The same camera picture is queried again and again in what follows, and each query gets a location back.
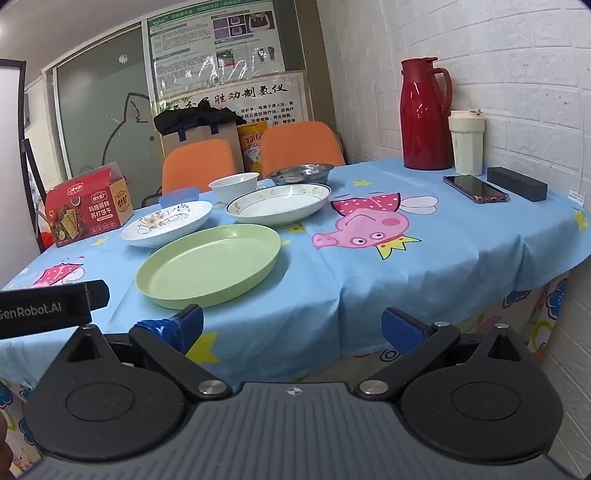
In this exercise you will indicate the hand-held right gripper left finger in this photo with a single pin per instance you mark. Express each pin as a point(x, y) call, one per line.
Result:
point(178, 325)

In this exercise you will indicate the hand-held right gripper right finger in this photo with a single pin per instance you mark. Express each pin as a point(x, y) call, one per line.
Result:
point(401, 331)

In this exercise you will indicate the green plastic plate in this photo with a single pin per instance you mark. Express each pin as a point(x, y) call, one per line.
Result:
point(207, 270)

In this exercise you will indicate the white floral plate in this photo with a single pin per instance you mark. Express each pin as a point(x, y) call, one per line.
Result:
point(178, 222)

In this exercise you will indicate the white ceramic bowl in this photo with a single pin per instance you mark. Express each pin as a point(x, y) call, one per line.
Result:
point(233, 187)

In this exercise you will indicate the white oval plate patterned rim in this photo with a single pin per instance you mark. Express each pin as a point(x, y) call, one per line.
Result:
point(277, 208)

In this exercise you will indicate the stainless steel bowl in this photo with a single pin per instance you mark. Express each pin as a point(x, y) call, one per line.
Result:
point(300, 172)

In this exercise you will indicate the blue cartoon tablecloth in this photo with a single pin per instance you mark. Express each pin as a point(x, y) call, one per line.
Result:
point(438, 258)

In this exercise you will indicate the red cracker box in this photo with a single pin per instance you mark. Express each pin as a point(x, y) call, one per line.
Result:
point(87, 212)

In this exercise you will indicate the black easel stand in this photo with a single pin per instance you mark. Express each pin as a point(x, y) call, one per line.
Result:
point(32, 184)

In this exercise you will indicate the whiteboard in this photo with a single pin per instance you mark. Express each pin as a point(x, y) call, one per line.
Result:
point(11, 175)

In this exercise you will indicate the floral table cover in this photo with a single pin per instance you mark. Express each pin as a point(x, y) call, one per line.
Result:
point(549, 304)

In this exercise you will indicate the orange chair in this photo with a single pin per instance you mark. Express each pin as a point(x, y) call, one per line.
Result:
point(198, 166)
point(300, 145)

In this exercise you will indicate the smartphone in clear case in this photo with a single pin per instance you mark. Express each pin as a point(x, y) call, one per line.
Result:
point(475, 188)

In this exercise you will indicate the black rectangular case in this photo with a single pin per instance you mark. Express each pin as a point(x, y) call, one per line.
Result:
point(517, 183)

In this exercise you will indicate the yellow snack bag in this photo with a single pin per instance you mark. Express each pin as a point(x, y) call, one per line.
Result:
point(251, 147)

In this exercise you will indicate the cream white tumbler cup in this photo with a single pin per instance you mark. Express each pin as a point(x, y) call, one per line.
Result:
point(467, 147)

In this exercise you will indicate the brown paper bag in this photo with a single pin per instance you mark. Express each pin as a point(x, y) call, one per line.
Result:
point(228, 136)

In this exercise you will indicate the black cloth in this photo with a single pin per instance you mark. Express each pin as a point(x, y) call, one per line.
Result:
point(198, 117)

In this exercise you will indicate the red thermos jug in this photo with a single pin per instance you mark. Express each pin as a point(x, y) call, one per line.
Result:
point(425, 120)

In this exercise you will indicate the frosted glass panel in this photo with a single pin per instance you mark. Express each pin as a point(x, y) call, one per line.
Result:
point(101, 92)

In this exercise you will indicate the calligraphy wall poster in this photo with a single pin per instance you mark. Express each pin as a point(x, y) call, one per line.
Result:
point(277, 99)

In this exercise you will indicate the green bordered wall poster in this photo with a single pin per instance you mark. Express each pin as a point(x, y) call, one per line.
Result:
point(198, 46)

